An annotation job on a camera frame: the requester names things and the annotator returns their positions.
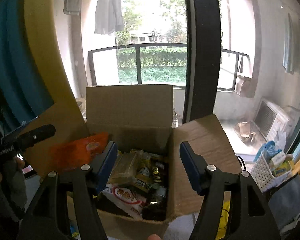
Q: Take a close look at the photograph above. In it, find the orange snack packet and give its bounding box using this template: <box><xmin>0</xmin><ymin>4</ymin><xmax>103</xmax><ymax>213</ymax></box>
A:
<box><xmin>50</xmin><ymin>132</ymin><xmax>109</xmax><ymax>173</ymax></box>

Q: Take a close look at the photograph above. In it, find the white red shrimp chips bag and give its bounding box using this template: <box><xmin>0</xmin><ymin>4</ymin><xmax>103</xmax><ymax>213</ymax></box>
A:
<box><xmin>101</xmin><ymin>184</ymin><xmax>147</xmax><ymax>219</ymax></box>

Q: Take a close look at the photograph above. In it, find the brown cracker snack packet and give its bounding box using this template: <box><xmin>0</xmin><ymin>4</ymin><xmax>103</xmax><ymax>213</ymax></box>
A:
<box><xmin>108</xmin><ymin>151</ymin><xmax>139</xmax><ymax>185</ymax></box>

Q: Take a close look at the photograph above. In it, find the yellow black snack packet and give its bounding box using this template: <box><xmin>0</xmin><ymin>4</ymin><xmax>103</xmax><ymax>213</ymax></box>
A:
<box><xmin>133</xmin><ymin>151</ymin><xmax>165</xmax><ymax>193</ymax></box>

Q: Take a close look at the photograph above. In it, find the person's left hand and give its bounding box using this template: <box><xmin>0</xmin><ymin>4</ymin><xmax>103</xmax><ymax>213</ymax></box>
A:
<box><xmin>0</xmin><ymin>157</ymin><xmax>25</xmax><ymax>183</ymax></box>

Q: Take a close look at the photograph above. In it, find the black tablet clock display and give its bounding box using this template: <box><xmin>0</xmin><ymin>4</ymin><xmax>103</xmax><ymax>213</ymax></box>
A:
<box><xmin>0</xmin><ymin>123</ymin><xmax>55</xmax><ymax>172</ymax></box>

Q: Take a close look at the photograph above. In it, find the grey folded cloth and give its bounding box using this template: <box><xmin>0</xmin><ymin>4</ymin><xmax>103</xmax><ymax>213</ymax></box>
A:
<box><xmin>268</xmin><ymin>174</ymin><xmax>300</xmax><ymax>231</ymax></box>

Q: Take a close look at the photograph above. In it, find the white plastic basket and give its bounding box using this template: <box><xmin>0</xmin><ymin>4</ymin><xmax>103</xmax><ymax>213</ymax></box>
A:
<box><xmin>250</xmin><ymin>151</ymin><xmax>292</xmax><ymax>193</ymax></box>

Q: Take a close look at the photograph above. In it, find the teal curtain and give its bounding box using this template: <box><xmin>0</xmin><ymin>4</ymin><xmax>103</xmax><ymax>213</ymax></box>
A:
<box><xmin>0</xmin><ymin>0</ymin><xmax>54</xmax><ymax>133</ymax></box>

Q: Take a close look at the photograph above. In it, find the yellow curtain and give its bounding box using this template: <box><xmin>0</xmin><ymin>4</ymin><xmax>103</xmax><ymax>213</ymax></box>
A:
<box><xmin>24</xmin><ymin>0</ymin><xmax>84</xmax><ymax>132</ymax></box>

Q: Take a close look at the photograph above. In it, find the old white air conditioner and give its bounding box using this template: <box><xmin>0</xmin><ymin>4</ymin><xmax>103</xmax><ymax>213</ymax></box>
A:
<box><xmin>254</xmin><ymin>98</ymin><xmax>292</xmax><ymax>141</ymax></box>

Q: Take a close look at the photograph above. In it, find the brown cardboard box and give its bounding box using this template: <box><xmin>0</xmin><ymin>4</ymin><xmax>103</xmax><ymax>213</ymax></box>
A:
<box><xmin>24</xmin><ymin>84</ymin><xmax>242</xmax><ymax>240</ymax></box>

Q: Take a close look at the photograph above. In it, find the black balcony railing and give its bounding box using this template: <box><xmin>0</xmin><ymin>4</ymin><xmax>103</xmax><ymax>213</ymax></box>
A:
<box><xmin>88</xmin><ymin>43</ymin><xmax>252</xmax><ymax>92</ymax></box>

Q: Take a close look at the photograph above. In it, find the hanging white shirt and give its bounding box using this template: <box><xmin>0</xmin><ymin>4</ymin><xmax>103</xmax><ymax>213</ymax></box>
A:
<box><xmin>94</xmin><ymin>0</ymin><xmax>125</xmax><ymax>35</ymax></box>

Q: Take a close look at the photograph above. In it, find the black window frame post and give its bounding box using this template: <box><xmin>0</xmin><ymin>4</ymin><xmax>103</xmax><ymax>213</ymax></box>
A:
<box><xmin>183</xmin><ymin>0</ymin><xmax>221</xmax><ymax>124</ymax></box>

